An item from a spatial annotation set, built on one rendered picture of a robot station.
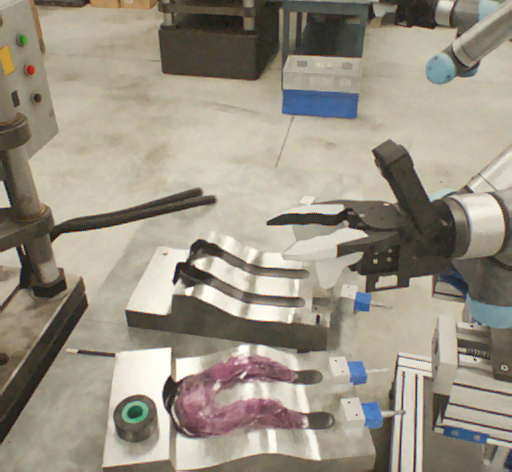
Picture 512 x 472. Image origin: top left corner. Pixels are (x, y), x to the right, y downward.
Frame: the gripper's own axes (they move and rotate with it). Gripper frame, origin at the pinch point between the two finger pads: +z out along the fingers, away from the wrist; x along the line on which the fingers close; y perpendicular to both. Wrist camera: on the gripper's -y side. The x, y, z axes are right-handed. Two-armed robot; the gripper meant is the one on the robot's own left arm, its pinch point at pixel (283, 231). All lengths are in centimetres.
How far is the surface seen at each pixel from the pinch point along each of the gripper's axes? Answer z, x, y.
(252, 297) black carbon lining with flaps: -6, 60, 50
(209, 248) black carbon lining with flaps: 2, 74, 43
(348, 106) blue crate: -137, 352, 88
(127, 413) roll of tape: 23, 26, 49
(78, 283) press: 39, 87, 57
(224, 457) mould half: 7, 19, 55
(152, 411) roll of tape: 19, 25, 48
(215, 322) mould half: 4, 56, 53
